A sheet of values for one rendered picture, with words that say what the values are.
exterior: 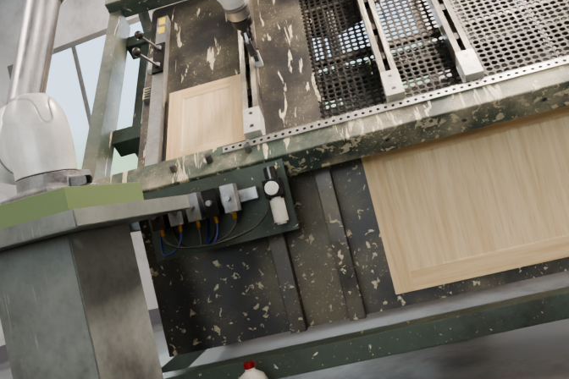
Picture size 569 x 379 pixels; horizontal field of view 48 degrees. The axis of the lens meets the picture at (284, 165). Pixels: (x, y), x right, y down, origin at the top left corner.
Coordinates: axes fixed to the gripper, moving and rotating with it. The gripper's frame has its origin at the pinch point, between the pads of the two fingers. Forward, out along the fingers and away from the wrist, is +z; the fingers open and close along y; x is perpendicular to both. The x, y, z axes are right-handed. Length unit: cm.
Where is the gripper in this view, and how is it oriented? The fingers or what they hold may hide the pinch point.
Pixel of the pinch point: (256, 58)
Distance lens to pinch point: 245.4
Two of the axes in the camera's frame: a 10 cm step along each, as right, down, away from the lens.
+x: -9.6, 2.5, 1.4
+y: -0.9, -7.2, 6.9
